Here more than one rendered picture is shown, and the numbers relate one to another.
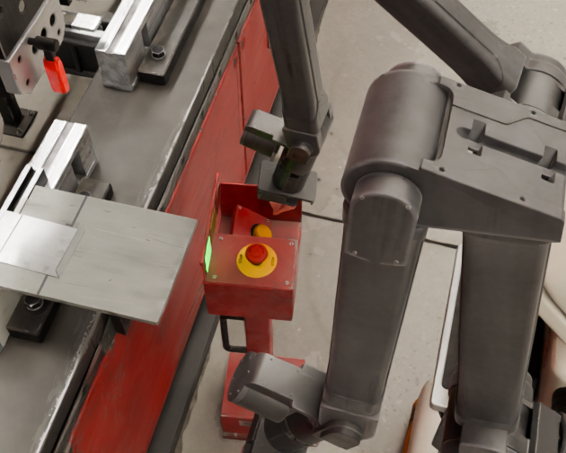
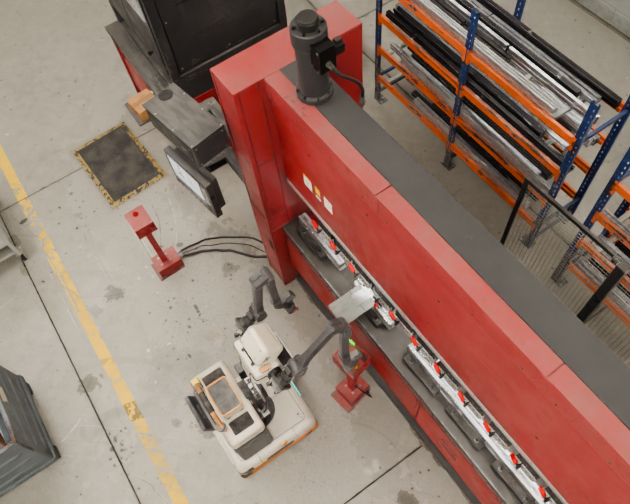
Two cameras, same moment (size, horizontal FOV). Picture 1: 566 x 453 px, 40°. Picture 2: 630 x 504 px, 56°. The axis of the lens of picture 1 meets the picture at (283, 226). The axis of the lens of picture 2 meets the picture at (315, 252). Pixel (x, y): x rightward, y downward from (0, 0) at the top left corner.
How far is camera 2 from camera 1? 3.23 m
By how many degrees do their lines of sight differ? 60
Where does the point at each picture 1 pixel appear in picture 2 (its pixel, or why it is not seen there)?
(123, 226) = (352, 313)
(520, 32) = not seen: outside the picture
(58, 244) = (357, 299)
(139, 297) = (334, 306)
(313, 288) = (378, 433)
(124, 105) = (403, 346)
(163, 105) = (396, 354)
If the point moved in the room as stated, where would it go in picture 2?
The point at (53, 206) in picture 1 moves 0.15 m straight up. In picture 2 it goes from (367, 304) to (367, 294)
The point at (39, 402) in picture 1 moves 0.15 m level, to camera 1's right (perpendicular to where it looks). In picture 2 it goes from (338, 288) to (324, 304)
